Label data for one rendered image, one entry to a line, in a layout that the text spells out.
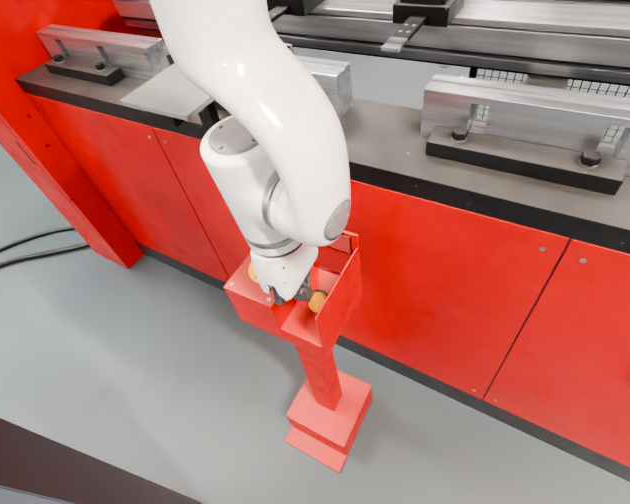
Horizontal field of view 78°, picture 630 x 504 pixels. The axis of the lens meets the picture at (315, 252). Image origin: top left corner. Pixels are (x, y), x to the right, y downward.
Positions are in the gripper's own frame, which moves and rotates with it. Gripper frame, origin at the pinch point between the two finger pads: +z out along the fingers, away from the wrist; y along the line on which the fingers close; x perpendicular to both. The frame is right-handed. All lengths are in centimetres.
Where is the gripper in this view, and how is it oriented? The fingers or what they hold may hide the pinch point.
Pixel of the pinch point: (301, 290)
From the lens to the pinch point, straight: 64.5
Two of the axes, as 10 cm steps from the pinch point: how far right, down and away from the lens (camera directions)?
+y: -4.6, 7.7, -4.5
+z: 1.7, 5.7, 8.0
